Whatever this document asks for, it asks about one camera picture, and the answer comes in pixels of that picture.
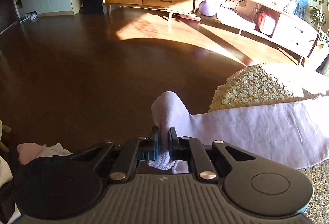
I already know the wooden television console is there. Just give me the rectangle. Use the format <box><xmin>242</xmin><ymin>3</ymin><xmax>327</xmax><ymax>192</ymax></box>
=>
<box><xmin>102</xmin><ymin>0</ymin><xmax>320</xmax><ymax>65</ymax></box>

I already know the pink flat box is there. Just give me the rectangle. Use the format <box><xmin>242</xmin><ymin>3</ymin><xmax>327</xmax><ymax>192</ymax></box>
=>
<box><xmin>180</xmin><ymin>13</ymin><xmax>202</xmax><ymax>21</ymax></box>

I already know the row of shoes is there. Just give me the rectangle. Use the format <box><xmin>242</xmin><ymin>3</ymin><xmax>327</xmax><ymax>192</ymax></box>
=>
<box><xmin>19</xmin><ymin>11</ymin><xmax>39</xmax><ymax>23</ymax></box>

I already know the tall green houseplant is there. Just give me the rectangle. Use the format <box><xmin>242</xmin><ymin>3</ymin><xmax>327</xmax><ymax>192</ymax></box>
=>
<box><xmin>305</xmin><ymin>0</ymin><xmax>329</xmax><ymax>47</ymax></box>

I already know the pink cloth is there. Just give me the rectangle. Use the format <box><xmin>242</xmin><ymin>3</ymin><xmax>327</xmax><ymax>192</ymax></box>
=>
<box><xmin>17</xmin><ymin>143</ymin><xmax>47</xmax><ymax>165</ymax></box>

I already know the lilac kettlebell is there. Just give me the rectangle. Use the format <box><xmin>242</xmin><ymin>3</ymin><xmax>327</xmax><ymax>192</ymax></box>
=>
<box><xmin>200</xmin><ymin>0</ymin><xmax>218</xmax><ymax>16</ymax></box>

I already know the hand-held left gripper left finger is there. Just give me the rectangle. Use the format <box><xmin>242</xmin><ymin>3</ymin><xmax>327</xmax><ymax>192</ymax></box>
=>
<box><xmin>73</xmin><ymin>126</ymin><xmax>161</xmax><ymax>183</ymax></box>

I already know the lace tablecloth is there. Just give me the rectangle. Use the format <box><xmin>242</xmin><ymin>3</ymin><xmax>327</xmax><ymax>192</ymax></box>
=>
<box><xmin>208</xmin><ymin>62</ymin><xmax>329</xmax><ymax>224</ymax></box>

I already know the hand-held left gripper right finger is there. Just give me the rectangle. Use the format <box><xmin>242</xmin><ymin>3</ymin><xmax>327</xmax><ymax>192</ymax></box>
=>
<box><xmin>168</xmin><ymin>127</ymin><xmax>257</xmax><ymax>183</ymax></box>

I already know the white pink heater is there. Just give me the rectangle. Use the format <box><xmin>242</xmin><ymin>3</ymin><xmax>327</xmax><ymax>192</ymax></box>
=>
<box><xmin>258</xmin><ymin>10</ymin><xmax>277</xmax><ymax>35</ymax></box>

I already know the lilac sweatshirt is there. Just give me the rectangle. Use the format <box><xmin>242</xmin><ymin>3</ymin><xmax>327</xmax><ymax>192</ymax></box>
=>
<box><xmin>146</xmin><ymin>91</ymin><xmax>329</xmax><ymax>174</ymax></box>

